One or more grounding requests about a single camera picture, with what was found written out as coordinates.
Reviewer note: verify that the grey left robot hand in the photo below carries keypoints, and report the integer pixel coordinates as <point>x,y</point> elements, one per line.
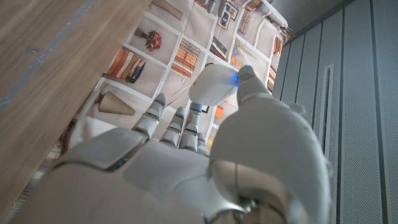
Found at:
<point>216,4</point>

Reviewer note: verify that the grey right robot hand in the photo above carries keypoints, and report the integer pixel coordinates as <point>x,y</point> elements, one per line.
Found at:
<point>155,186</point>

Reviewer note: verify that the white airpods case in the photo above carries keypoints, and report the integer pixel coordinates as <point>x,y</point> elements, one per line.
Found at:
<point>213,84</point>

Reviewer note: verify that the printed bookshelf fabric backdrop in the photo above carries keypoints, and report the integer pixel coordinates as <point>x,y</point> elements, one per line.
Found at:
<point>186,34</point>

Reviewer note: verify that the grey perforated metal panel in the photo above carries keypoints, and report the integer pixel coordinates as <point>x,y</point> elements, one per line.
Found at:
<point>357,93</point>

